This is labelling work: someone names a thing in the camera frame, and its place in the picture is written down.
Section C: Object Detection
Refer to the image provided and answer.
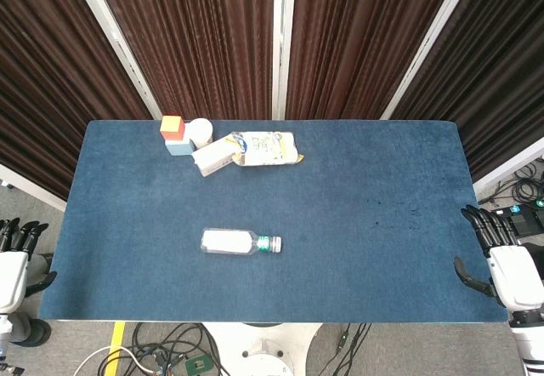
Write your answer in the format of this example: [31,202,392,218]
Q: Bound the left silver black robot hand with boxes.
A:
[0,217,59,314]

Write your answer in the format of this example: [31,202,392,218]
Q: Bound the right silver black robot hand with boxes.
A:
[453,204,544,311]

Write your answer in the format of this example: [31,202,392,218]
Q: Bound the transparent plastic bottle green label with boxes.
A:
[200,227,275,256]

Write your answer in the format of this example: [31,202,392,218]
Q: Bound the grey trouser leg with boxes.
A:
[25,253,55,287]

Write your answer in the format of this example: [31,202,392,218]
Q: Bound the black device with green lights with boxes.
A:
[488,203,544,237]

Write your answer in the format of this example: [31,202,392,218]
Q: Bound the green circuit board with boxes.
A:
[184,355,214,375]

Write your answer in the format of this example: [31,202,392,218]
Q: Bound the dark brown pleated curtain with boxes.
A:
[389,0,544,182]
[285,0,463,121]
[0,0,155,202]
[90,0,275,121]

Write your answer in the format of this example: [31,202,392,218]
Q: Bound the light blue block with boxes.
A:
[164,136,197,157]

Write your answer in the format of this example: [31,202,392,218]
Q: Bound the orange red cube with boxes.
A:
[160,115,187,142]

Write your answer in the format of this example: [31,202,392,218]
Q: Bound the blue table mat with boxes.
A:
[37,119,509,324]

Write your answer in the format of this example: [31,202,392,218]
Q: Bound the white carton box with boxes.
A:
[190,135,240,178]

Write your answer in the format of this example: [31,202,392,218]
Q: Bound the white cylindrical cup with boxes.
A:
[186,117,214,147]

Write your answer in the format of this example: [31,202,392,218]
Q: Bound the white yellow snack bag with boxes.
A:
[224,130,307,168]

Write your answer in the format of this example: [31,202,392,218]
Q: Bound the white partition base rail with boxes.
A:
[0,162,68,213]
[472,136,544,202]

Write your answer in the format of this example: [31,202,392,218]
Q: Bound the black tangled floor cables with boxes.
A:
[478,158,544,212]

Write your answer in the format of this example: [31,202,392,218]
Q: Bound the white floor cable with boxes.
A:
[74,345,162,376]

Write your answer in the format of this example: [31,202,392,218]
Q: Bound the black cable bundle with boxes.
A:
[330,322,373,376]
[126,322,229,376]

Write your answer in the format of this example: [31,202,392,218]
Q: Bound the white partition frame post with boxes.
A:
[379,0,488,121]
[271,0,298,121]
[66,0,173,121]

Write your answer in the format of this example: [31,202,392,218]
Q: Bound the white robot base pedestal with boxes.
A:
[199,322,322,376]

